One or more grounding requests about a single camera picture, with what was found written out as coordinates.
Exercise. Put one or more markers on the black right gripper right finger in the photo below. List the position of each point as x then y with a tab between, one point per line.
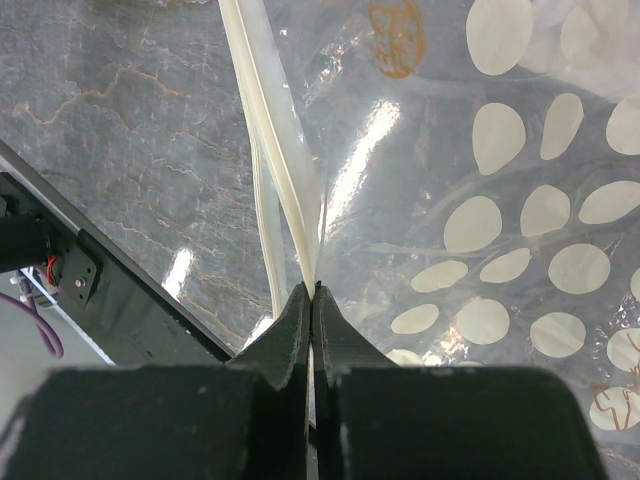
377	420

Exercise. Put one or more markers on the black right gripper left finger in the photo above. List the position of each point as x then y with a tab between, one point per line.
244	419

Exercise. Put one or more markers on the clear spotted zip top bag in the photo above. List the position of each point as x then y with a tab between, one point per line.
463	176

